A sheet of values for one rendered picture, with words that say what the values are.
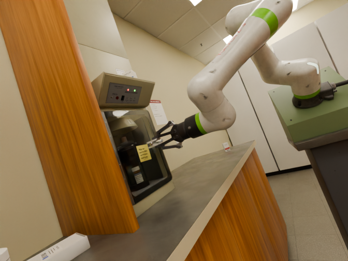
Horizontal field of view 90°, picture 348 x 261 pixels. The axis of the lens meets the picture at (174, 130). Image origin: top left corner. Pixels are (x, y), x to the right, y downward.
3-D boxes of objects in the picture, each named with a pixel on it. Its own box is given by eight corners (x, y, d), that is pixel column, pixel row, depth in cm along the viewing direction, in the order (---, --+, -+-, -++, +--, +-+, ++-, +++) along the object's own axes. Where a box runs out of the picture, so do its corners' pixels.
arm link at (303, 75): (295, 82, 107) (289, 55, 96) (326, 84, 94) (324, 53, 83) (283, 97, 104) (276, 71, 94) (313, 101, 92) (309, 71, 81)
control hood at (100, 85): (94, 107, 71) (86, 85, 72) (146, 107, 98) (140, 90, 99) (111, 95, 65) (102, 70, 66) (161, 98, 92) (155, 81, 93)
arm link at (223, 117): (242, 130, 62) (239, 111, 70) (226, 105, 56) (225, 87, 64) (207, 142, 70) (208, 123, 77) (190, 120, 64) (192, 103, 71)
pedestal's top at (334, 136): (347, 126, 107) (344, 120, 108) (380, 130, 78) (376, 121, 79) (288, 142, 121) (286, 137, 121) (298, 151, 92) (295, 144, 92)
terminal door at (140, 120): (130, 207, 68) (98, 112, 71) (172, 179, 94) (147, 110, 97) (131, 207, 68) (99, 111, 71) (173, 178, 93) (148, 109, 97)
